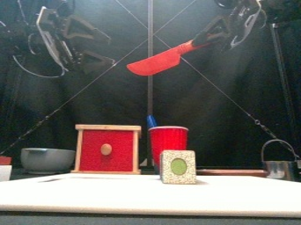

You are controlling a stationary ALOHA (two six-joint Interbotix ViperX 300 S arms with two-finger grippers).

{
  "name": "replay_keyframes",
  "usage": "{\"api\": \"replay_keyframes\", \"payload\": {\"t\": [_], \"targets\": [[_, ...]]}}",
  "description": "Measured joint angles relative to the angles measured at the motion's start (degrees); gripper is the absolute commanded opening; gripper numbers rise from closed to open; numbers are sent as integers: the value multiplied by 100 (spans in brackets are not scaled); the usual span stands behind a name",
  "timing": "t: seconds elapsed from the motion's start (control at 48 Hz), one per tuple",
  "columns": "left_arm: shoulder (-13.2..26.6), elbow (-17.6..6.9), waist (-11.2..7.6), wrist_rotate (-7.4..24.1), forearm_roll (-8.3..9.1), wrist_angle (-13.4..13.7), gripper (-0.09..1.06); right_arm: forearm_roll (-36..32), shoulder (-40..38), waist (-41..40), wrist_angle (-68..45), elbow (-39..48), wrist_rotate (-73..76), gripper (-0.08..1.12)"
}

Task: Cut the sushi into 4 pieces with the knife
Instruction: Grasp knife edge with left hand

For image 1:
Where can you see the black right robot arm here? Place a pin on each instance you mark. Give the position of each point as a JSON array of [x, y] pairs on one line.
[[283, 10]]

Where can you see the red and white toy block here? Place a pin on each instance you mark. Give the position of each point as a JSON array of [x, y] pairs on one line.
[[4, 168]]

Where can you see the toy sushi roll green centre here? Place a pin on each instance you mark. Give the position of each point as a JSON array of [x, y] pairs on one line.
[[178, 167]]

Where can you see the blue pen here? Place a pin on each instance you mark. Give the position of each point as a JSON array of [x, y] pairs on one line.
[[151, 121]]

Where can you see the red toy knife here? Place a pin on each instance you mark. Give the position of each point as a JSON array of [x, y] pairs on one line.
[[157, 63]]

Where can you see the white cutting board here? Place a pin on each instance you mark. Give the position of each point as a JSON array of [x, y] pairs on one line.
[[118, 196]]

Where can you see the dark side frame pole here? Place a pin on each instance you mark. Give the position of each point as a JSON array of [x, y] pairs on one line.
[[283, 82]]

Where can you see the brown wooden board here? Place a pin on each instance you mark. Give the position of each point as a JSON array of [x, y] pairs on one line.
[[230, 172]]

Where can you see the grey-blue bowl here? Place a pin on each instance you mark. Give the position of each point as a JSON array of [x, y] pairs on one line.
[[47, 160]]

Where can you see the wooden box with red front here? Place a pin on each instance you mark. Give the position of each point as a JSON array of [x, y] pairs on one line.
[[106, 137]]

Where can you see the vertical metal frame pole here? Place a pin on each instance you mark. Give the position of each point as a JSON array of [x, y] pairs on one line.
[[150, 93]]

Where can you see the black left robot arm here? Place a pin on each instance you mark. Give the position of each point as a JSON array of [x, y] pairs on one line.
[[15, 17]]

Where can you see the red plastic cup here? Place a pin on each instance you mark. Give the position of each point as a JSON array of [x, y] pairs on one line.
[[169, 139]]

